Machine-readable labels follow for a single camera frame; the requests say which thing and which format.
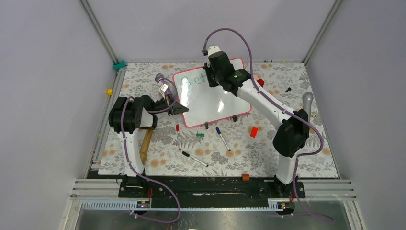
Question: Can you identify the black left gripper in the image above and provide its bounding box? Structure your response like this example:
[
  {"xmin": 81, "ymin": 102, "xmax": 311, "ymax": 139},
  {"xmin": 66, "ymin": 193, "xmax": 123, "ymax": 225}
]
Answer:
[{"xmin": 151, "ymin": 94, "xmax": 189, "ymax": 115}]

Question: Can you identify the pink framed whiteboard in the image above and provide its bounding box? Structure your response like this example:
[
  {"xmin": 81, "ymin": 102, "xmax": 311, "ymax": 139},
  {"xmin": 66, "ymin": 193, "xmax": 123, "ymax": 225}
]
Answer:
[{"xmin": 172, "ymin": 67, "xmax": 252, "ymax": 128}]

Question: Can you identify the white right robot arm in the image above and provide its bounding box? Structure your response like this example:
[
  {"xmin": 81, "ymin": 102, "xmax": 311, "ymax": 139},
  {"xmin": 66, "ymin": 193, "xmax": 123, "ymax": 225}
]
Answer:
[{"xmin": 202, "ymin": 46, "xmax": 309, "ymax": 197}]

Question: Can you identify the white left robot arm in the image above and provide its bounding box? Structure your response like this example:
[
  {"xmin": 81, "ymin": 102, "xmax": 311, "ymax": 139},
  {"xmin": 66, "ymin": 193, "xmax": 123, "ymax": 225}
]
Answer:
[{"xmin": 108, "ymin": 95, "xmax": 189, "ymax": 177}]

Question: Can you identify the purple glitter toy microphone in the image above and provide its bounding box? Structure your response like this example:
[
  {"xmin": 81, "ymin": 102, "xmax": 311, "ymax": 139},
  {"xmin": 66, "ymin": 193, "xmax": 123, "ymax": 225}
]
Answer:
[{"xmin": 155, "ymin": 73, "xmax": 175, "ymax": 107}]

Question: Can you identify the pink peach object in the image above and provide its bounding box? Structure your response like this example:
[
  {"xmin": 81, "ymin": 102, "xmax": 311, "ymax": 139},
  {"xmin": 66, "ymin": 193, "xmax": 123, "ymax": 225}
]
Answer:
[{"xmin": 253, "ymin": 74, "xmax": 261, "ymax": 81}]

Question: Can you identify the red hollow block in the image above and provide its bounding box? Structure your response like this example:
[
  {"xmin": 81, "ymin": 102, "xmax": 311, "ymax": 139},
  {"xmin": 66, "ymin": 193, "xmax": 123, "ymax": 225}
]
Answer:
[{"xmin": 257, "ymin": 79, "xmax": 265, "ymax": 87}]

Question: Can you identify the wooden pestle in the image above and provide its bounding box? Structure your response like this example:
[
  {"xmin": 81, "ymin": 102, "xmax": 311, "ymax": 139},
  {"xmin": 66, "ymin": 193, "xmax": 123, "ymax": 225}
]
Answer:
[{"xmin": 139, "ymin": 129, "xmax": 154, "ymax": 165}]

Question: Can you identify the black capped marker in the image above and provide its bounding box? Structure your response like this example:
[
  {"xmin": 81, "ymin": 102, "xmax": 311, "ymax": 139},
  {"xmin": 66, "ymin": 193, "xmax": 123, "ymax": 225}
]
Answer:
[{"xmin": 182, "ymin": 151, "xmax": 209, "ymax": 167}]

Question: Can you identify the blue capped marker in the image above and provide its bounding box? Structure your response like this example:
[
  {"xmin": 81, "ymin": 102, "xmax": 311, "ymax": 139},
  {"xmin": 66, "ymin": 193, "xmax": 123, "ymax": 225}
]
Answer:
[{"xmin": 215, "ymin": 127, "xmax": 231, "ymax": 151}]

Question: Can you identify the red orange block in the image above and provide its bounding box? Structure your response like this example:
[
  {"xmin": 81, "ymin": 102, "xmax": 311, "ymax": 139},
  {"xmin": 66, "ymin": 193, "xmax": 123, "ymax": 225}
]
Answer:
[{"xmin": 250, "ymin": 127, "xmax": 259, "ymax": 138}]

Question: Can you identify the teal corner clamp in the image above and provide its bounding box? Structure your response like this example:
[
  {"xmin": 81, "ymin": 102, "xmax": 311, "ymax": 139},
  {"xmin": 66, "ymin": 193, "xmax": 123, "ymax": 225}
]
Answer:
[{"xmin": 113, "ymin": 60, "xmax": 127, "ymax": 71}]

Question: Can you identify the floral patterned mat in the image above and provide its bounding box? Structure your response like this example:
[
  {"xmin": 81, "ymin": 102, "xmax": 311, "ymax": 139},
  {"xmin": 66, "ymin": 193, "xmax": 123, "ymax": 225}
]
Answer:
[{"xmin": 98, "ymin": 62, "xmax": 339, "ymax": 178}]

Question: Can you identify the silver toy microphone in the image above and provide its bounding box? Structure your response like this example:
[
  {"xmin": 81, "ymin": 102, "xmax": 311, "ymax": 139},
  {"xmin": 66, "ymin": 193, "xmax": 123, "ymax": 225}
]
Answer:
[{"xmin": 302, "ymin": 92, "xmax": 314, "ymax": 114}]

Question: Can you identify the brown small cube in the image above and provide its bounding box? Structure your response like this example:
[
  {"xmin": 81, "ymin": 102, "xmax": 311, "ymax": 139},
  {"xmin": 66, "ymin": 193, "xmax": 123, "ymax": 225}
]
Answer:
[{"xmin": 241, "ymin": 173, "xmax": 250, "ymax": 181}]

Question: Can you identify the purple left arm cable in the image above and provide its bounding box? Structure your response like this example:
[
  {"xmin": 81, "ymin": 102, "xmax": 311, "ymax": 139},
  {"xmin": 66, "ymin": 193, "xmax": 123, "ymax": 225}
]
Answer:
[{"xmin": 120, "ymin": 75, "xmax": 182, "ymax": 223}]

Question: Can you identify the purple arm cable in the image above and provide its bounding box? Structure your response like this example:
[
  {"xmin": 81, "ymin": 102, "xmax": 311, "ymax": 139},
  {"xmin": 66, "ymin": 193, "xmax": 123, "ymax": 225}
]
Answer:
[
  {"xmin": 202, "ymin": 27, "xmax": 334, "ymax": 223},
  {"xmin": 120, "ymin": 75, "xmax": 182, "ymax": 223}
]

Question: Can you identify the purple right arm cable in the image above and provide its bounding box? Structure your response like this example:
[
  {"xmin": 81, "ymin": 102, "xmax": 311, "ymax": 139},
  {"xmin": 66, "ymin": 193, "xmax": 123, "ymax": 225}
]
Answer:
[{"xmin": 202, "ymin": 27, "xmax": 334, "ymax": 223}]

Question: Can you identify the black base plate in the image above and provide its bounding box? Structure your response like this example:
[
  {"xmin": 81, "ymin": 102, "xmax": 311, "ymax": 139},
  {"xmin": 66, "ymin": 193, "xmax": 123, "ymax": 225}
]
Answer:
[{"xmin": 118, "ymin": 176, "xmax": 306, "ymax": 207}]

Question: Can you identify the white slotted cable duct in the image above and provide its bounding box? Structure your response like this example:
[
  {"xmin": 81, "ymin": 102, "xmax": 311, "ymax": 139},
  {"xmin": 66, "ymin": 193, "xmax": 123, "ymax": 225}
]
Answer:
[{"xmin": 81, "ymin": 198, "xmax": 294, "ymax": 212}]

